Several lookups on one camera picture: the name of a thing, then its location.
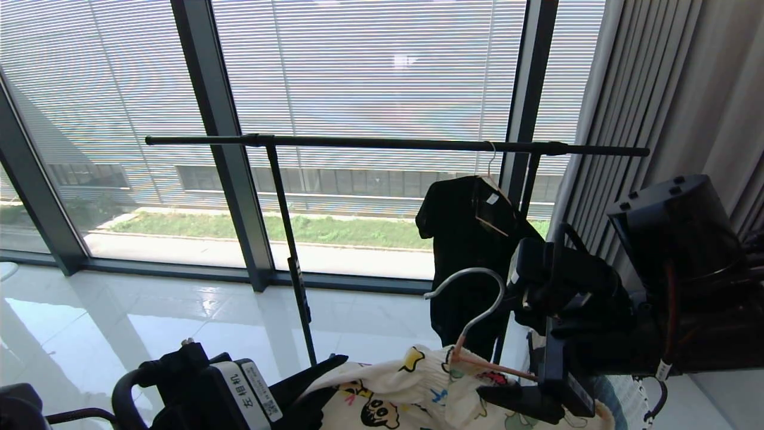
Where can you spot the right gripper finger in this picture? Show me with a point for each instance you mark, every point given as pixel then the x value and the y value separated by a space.
pixel 525 403

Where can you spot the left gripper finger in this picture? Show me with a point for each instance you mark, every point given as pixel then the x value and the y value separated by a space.
pixel 304 382

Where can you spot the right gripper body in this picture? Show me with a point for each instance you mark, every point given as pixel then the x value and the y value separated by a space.
pixel 555 370

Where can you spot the pink clothes hanger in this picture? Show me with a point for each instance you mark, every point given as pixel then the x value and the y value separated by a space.
pixel 490 224
pixel 498 286

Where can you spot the cream printed garment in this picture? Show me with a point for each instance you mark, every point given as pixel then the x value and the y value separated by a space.
pixel 406 388

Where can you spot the black garment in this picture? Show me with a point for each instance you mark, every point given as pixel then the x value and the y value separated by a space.
pixel 459 251

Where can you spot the white laundry basket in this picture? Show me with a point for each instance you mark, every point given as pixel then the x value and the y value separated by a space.
pixel 627 394

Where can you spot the black clothes rack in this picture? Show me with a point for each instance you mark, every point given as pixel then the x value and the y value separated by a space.
pixel 388 143

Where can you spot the beige curtain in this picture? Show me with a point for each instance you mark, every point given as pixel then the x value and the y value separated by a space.
pixel 674 89

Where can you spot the window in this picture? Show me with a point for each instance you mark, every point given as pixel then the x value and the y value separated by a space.
pixel 370 71

